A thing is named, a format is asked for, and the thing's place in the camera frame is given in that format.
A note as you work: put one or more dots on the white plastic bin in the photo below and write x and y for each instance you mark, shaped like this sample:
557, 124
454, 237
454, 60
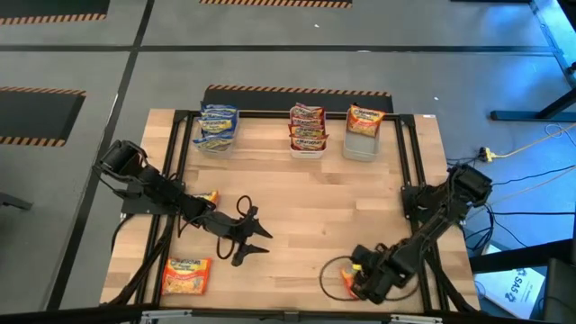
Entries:
308, 155

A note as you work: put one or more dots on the dark grey chair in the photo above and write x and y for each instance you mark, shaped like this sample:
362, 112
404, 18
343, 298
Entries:
562, 292

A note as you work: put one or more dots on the pale grey plastic bin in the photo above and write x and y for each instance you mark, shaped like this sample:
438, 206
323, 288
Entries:
360, 150

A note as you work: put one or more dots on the dark grey furniture foot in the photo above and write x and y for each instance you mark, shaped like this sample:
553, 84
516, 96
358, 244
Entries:
13, 201

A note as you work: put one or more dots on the grey table-level camera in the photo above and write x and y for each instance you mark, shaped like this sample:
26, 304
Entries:
291, 316

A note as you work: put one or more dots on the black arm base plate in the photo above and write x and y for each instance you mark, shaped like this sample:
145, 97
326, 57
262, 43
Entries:
135, 208
410, 200

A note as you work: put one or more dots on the black rig beam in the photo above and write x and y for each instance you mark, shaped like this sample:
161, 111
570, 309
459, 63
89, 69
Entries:
517, 258

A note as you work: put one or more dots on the black rig crossbeam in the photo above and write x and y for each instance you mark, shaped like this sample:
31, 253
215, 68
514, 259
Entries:
67, 317

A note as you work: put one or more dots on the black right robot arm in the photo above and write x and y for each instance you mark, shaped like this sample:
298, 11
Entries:
432, 234

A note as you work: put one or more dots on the hazard-striped black floor mat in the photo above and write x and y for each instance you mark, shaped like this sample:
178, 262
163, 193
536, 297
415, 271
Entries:
36, 117
270, 2
292, 101
45, 9

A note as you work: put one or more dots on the yellow power plug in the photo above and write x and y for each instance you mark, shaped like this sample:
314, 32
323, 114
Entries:
486, 154

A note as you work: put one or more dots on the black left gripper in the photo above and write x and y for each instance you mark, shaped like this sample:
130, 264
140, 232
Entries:
229, 226

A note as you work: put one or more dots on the silver metal bracket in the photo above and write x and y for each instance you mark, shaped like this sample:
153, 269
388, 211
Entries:
416, 319
166, 314

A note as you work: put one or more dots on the orange Maruchan ramen pack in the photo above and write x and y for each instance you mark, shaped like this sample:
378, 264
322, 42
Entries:
209, 196
186, 276
364, 121
348, 280

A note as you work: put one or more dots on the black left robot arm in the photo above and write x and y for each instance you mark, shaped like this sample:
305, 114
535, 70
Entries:
153, 189

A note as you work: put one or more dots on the red Maruchan ramen pack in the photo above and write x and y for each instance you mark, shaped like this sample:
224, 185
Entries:
308, 110
308, 132
308, 121
310, 144

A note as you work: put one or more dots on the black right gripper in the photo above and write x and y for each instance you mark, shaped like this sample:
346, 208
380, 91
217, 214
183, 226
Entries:
380, 274

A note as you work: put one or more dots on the clear plastic bin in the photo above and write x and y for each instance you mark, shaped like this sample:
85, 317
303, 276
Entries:
218, 154

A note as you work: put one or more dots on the black desk leg frame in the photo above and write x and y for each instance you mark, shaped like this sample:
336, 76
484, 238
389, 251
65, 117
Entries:
517, 115

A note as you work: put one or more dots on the white cardboard box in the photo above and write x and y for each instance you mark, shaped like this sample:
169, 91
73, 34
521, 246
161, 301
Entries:
513, 292

